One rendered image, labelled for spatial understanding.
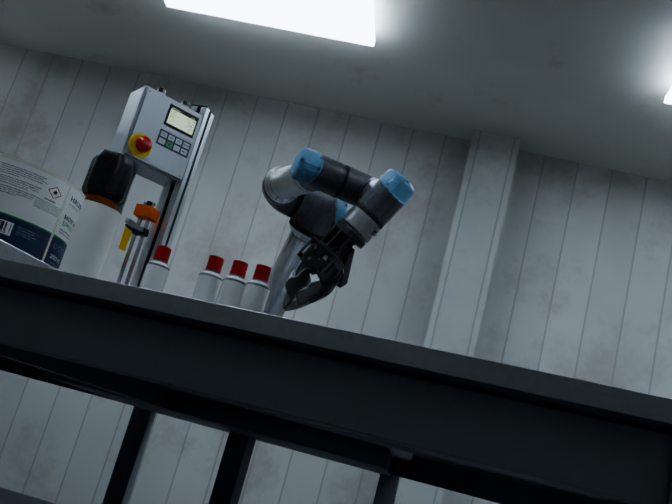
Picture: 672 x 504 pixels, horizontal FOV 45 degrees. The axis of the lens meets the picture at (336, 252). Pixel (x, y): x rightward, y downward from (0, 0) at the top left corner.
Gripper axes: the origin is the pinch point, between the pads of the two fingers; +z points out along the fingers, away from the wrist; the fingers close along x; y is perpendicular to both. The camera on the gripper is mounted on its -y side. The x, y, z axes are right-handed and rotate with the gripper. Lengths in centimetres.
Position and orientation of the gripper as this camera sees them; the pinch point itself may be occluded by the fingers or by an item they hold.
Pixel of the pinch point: (289, 305)
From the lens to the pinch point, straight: 168.5
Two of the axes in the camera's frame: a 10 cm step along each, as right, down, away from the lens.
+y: -2.7, -3.3, -9.1
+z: -6.9, 7.3, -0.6
